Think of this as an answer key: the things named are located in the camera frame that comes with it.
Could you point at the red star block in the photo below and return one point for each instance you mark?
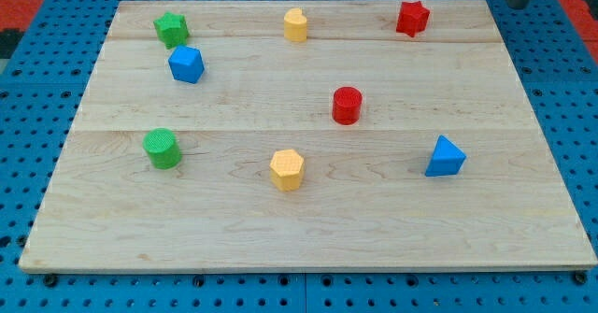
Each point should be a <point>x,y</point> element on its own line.
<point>412,18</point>

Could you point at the green star block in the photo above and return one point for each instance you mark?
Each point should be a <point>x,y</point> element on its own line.
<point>171,29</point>

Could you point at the wooden board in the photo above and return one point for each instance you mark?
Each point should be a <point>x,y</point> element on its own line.
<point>364,205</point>

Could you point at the yellow hexagon block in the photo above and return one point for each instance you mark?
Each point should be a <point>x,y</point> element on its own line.
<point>287,168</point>

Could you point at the red cylinder block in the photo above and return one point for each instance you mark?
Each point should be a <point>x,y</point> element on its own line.
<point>347,103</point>

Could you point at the yellow heart block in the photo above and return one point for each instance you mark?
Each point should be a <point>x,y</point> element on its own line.
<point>295,25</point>

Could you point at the green cylinder block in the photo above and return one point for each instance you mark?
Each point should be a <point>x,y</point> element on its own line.
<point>162,148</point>

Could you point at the blue cube block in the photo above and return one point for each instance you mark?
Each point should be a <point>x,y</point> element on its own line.
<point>186,64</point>

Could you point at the blue triangle block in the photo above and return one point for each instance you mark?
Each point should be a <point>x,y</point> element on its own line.
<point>446,160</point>

